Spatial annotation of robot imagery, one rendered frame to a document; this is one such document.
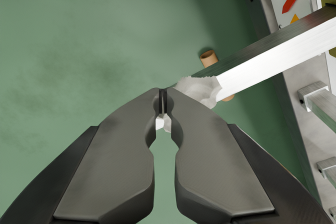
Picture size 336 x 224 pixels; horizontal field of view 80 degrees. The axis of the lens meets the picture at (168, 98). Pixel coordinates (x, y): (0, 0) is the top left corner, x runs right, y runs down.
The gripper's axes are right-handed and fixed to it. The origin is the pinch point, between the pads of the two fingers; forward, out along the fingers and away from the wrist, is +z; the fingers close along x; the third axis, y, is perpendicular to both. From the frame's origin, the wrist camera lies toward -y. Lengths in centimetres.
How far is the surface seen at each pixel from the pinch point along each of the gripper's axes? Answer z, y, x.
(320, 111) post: 17.3, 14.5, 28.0
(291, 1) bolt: 16.3, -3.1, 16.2
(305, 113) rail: 23.4, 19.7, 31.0
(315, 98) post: 20.1, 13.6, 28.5
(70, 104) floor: 94, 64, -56
